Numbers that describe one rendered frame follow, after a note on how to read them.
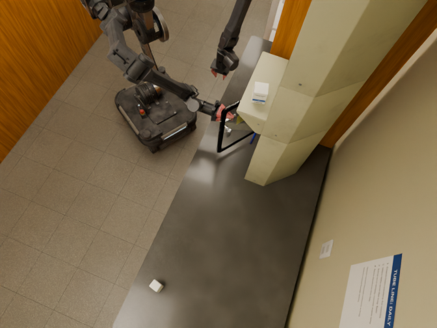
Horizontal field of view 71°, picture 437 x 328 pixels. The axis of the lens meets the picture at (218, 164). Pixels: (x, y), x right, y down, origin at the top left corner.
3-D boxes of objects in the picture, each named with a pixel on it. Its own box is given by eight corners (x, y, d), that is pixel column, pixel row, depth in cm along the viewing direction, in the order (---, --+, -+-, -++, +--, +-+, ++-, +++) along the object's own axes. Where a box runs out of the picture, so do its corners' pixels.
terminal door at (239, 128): (262, 127, 170) (279, 81, 134) (216, 153, 162) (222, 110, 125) (261, 126, 170) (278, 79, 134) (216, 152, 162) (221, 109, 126)
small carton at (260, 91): (265, 94, 116) (268, 83, 110) (264, 104, 113) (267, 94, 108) (252, 91, 116) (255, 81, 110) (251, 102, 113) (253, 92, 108)
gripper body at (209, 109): (215, 110, 142) (200, 105, 142) (214, 122, 151) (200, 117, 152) (220, 100, 144) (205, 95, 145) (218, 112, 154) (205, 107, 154)
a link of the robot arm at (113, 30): (120, 40, 103) (103, 62, 106) (151, 64, 112) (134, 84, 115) (112, 5, 135) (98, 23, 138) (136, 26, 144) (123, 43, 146)
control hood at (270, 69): (283, 75, 132) (289, 59, 123) (260, 135, 119) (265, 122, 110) (258, 67, 134) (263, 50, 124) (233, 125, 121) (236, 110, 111)
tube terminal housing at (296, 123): (304, 146, 173) (376, 40, 103) (288, 196, 160) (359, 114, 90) (262, 131, 175) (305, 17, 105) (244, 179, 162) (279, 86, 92)
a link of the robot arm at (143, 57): (137, 49, 111) (119, 71, 114) (145, 59, 109) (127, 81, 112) (194, 83, 150) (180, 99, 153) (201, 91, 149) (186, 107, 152)
